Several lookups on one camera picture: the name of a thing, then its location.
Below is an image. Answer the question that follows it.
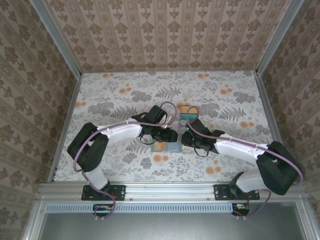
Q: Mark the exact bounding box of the green leather card holder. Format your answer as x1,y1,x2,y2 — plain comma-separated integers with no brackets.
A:
151,139,183,154

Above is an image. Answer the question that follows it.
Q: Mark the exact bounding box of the aluminium front beam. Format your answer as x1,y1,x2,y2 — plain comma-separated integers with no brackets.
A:
37,181,310,201

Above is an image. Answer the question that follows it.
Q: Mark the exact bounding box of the black connector board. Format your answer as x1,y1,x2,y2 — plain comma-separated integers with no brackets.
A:
231,202,251,216

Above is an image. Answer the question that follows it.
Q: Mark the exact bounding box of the grey metal panel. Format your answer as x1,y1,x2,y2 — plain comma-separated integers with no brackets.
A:
37,212,308,240

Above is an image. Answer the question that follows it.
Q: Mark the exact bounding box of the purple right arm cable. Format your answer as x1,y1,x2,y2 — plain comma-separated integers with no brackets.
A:
186,106,305,221

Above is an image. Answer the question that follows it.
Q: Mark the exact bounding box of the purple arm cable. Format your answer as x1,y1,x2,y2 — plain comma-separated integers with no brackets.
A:
186,106,305,221
73,101,179,222

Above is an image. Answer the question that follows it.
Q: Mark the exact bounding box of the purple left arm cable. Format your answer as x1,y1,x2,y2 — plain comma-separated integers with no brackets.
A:
73,101,179,222

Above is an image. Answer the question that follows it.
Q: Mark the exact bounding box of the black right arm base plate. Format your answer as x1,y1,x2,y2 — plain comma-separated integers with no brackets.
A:
213,184,261,202

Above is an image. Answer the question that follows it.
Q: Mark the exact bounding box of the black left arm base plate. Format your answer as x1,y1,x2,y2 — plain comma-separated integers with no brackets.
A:
81,184,127,202

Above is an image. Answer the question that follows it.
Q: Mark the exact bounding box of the grey slotted cable duct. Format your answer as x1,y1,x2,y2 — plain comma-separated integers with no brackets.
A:
46,202,235,214

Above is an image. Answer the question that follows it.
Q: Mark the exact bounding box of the aluminium right side rail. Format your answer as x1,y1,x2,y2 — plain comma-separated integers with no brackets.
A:
254,72,296,182

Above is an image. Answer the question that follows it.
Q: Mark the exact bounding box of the aluminium rail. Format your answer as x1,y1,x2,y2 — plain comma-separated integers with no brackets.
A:
254,72,296,182
47,73,83,183

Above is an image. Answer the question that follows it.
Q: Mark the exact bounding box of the aluminium left side rail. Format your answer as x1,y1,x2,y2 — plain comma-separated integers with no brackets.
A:
47,73,83,183

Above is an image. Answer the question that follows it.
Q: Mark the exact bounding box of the aluminium right corner post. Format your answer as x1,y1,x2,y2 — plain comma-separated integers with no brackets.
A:
254,0,305,76

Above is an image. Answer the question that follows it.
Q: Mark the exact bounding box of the aluminium corner post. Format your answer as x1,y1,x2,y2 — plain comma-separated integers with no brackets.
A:
254,0,305,76
31,0,83,77

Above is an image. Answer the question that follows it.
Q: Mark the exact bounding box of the aluminium left corner post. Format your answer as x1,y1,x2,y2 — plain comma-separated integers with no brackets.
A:
31,0,83,77

